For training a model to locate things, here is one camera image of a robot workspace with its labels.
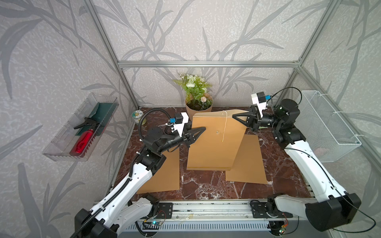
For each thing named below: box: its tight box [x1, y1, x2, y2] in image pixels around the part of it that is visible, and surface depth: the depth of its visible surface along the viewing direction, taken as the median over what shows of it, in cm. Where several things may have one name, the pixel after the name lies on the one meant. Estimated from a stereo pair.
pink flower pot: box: [185, 93, 214, 122], surface depth 104 cm
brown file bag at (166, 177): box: [136, 145, 181, 195], surface depth 84 cm
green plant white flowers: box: [172, 73, 214, 111], surface depth 98 cm
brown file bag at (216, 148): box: [186, 109, 248, 171], surface depth 63 cm
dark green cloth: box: [74, 102, 118, 137], surface depth 70 cm
